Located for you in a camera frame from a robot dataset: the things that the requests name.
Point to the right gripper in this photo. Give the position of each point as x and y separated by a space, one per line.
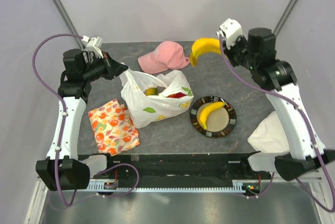
239 40

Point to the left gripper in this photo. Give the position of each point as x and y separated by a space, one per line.
113 68

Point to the fake banana bunch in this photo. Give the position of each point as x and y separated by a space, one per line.
203 46

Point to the white plastic bag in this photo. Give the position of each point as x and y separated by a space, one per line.
147 109

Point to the fake red tomato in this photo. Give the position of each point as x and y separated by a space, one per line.
177 95

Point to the single fake banana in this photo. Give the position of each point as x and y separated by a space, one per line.
211 107

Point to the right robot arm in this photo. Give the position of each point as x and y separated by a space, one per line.
277 80

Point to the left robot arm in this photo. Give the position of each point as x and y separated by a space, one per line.
61 169

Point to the fake green mango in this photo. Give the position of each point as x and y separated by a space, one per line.
151 91

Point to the pink baseball cap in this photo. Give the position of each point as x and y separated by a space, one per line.
168 55

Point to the floral orange cloth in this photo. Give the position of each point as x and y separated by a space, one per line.
113 129

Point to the dark striped ceramic plate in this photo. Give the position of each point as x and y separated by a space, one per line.
220 123

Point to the white folded towel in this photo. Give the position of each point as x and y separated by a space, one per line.
269 136

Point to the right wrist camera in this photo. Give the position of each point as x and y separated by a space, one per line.
230 29

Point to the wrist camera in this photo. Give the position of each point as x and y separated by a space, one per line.
230 29
93 45

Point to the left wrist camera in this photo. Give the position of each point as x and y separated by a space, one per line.
93 45

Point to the right aluminium frame post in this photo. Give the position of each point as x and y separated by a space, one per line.
285 16

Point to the aluminium frame post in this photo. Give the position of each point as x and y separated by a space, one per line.
285 16
65 16

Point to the left aluminium frame post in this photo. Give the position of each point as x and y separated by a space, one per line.
65 16

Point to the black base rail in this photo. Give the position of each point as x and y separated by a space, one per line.
226 166

